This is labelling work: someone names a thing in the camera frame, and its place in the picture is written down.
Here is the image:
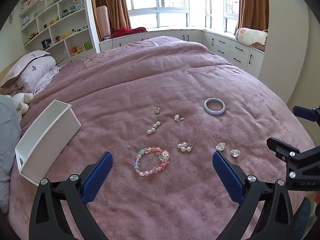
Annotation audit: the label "person's leg in jeans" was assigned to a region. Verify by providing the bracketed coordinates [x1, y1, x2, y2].
[292, 197, 313, 234]

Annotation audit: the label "folded lilac quilt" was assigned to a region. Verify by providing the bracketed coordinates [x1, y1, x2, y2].
[21, 56, 62, 95]

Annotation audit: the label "pink plush bed blanket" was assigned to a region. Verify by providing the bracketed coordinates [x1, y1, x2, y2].
[6, 36, 315, 240]

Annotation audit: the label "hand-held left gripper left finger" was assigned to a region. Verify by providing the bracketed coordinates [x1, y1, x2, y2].
[28, 151, 114, 240]

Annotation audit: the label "colorful beaded bracelet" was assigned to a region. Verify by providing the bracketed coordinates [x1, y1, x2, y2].
[132, 147, 172, 177]

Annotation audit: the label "pearl cluster earring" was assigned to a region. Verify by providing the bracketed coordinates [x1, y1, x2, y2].
[177, 142, 195, 153]

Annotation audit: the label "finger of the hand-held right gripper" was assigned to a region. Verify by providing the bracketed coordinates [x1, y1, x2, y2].
[266, 136, 320, 179]
[292, 106, 320, 123]

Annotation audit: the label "white bookshelf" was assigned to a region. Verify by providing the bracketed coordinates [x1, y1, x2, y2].
[19, 0, 100, 58]

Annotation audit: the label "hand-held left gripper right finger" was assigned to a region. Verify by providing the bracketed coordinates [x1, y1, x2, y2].
[212, 151, 295, 240]

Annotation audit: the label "lilac pillow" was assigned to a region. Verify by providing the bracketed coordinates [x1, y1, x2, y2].
[0, 50, 50, 88]

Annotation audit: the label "red cloth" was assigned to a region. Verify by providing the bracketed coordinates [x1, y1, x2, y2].
[111, 27, 147, 38]

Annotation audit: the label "bay window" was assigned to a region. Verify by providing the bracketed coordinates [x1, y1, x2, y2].
[125, 0, 240, 34]

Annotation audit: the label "white plush pillow on cabinet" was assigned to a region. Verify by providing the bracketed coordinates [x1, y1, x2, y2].
[235, 27, 268, 47]

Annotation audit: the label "white plush toy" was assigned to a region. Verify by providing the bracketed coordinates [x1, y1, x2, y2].
[5, 92, 34, 115]

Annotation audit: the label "lavender bangle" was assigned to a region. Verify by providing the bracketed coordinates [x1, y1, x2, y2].
[204, 97, 226, 117]

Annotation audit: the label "grey cloth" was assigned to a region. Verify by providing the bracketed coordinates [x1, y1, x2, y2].
[0, 95, 22, 214]

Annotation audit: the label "pink air purifier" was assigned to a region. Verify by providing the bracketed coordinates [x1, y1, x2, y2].
[96, 5, 112, 40]

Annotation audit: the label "pearl strand earring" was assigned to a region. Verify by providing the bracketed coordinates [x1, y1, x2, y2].
[146, 121, 163, 135]

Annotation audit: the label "white window seat cabinet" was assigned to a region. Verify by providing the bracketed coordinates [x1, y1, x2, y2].
[99, 29, 265, 79]

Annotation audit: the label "white rectangular storage box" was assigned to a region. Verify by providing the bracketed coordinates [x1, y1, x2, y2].
[15, 99, 82, 187]

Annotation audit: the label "rows of small plush toys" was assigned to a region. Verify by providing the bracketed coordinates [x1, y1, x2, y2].
[20, 0, 89, 42]

